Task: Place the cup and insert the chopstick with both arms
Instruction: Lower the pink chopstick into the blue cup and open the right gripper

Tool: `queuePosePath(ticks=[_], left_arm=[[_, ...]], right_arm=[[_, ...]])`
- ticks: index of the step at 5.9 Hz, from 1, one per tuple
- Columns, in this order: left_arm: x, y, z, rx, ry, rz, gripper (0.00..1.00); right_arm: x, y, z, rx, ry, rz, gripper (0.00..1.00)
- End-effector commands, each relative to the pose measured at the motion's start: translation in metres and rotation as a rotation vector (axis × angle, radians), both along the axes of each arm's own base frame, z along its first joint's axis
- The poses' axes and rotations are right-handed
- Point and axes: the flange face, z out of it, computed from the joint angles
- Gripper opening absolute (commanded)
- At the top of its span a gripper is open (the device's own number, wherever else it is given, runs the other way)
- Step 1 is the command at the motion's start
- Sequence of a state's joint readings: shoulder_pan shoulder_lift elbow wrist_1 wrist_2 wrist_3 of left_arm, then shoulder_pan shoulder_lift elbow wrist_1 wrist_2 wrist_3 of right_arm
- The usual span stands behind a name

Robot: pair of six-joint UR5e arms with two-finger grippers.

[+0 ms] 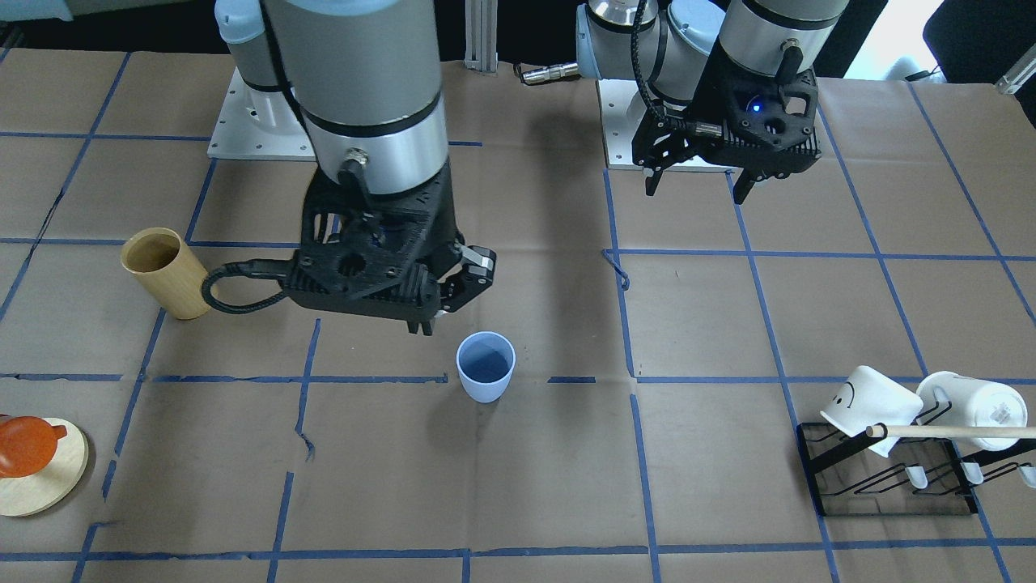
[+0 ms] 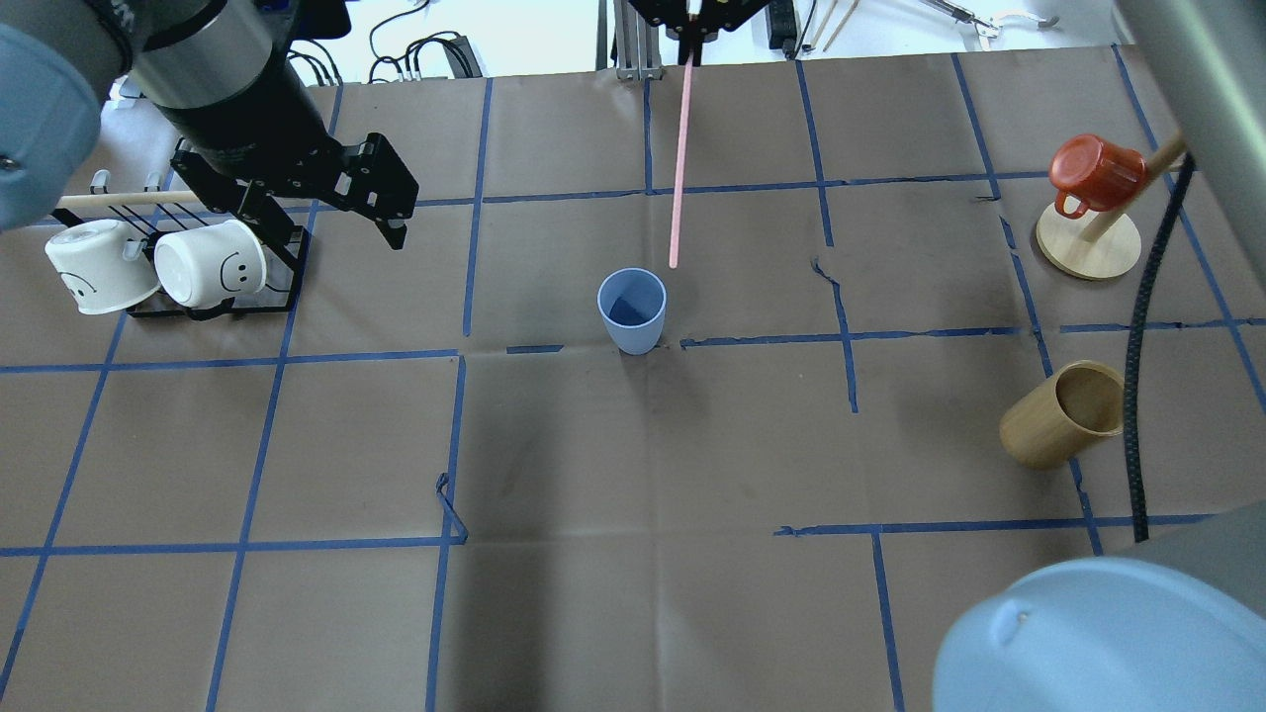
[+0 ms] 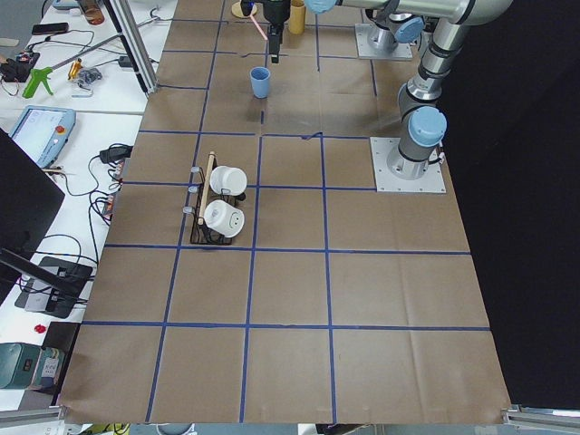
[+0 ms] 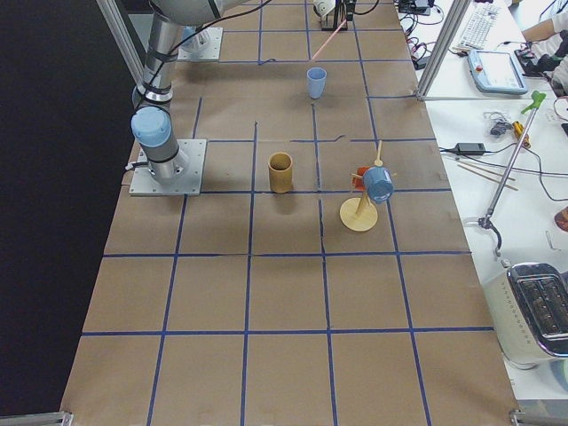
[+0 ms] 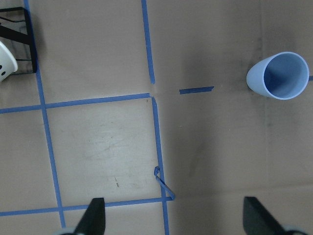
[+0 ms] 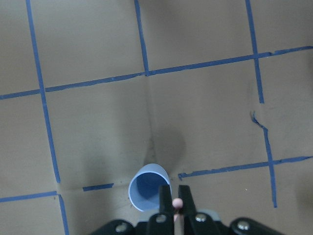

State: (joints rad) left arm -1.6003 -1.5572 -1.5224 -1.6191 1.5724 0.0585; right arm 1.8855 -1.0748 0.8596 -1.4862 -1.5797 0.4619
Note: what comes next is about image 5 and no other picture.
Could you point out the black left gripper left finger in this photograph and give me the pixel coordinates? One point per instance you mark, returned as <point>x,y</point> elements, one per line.
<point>93,220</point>

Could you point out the light blue plastic cup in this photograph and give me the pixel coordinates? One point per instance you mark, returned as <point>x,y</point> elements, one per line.
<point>282,76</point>

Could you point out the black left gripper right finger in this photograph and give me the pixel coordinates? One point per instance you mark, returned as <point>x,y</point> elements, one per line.
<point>257,220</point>

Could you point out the black wire mug rack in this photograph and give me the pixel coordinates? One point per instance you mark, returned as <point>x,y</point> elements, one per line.
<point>17,35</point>

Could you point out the white smiley mug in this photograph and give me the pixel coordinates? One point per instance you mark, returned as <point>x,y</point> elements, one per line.
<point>8,63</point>

